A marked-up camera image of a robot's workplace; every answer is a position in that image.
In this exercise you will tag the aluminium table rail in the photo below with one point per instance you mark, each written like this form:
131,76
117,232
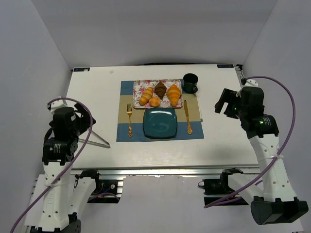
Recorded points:
190,171

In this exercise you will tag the teal square plate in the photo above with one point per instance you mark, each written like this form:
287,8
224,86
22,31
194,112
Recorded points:
160,123

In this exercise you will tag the gold knife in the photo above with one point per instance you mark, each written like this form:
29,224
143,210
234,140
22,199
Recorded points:
189,129

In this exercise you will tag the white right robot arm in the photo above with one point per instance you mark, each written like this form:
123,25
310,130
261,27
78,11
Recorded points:
270,195

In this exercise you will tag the dark green mug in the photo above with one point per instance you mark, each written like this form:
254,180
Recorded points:
189,85

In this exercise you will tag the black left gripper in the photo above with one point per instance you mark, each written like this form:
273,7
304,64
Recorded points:
85,119

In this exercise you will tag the gold fork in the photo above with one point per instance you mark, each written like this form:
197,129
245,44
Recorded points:
129,113

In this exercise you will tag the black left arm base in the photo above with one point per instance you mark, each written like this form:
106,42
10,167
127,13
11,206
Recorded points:
105,190

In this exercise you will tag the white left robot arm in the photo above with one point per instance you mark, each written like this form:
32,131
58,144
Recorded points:
60,211

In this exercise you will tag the floral rectangular tray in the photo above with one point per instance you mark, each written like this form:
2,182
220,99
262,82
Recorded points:
140,85

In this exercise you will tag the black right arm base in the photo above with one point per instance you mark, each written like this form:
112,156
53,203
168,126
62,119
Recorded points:
214,189

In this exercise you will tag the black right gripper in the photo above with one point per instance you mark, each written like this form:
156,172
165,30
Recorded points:
224,102

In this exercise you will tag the chocolate croissant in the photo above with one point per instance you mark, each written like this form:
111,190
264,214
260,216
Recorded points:
160,90

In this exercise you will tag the blue and beige placemat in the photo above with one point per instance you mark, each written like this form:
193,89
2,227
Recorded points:
126,97

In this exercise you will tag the striped orange bread roll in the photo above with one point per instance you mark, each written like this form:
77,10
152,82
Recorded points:
146,95

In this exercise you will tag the small round bun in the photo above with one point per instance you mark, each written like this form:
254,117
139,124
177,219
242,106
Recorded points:
154,102

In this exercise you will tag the striped orange croissant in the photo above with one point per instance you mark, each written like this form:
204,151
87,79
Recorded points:
173,94

